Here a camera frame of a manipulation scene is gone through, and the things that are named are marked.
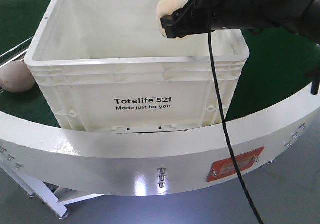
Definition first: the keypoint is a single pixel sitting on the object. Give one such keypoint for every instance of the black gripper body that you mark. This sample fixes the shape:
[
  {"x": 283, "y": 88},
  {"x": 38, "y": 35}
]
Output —
[{"x": 205, "y": 16}]

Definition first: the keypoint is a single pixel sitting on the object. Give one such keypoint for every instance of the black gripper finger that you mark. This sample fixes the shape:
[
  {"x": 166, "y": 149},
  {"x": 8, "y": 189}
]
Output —
[{"x": 180, "y": 23}]

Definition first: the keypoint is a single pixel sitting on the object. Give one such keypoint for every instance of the yellow tennis ball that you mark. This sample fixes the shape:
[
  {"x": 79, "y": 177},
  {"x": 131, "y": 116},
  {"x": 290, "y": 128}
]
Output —
[{"x": 167, "y": 7}]

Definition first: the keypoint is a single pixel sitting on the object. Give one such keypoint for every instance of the white plastic tote box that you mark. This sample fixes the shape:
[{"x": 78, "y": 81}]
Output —
[{"x": 103, "y": 65}]

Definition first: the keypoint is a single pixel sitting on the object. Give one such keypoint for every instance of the pink worn tennis ball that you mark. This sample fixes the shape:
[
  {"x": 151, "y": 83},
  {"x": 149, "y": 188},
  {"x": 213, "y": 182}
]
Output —
[{"x": 16, "y": 77}]

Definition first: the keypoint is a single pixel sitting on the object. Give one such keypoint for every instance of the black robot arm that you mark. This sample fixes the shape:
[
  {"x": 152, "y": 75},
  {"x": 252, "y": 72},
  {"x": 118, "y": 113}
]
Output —
[{"x": 297, "y": 16}]

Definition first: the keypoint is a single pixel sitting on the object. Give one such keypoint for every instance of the white curved conveyor rim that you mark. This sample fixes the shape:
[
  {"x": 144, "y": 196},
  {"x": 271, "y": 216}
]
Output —
[{"x": 130, "y": 164}]

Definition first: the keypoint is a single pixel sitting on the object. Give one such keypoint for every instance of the orange label plate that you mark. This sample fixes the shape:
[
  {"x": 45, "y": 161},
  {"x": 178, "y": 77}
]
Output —
[{"x": 224, "y": 168}]

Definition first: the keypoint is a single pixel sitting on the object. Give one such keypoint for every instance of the metal conveyor guide rails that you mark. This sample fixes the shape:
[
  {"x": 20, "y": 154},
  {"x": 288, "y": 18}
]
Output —
[{"x": 17, "y": 52}]

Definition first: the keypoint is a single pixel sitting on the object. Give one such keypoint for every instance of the white conveyor support leg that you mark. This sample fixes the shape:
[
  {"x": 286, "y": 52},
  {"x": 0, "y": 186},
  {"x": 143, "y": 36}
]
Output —
[{"x": 55, "y": 200}]

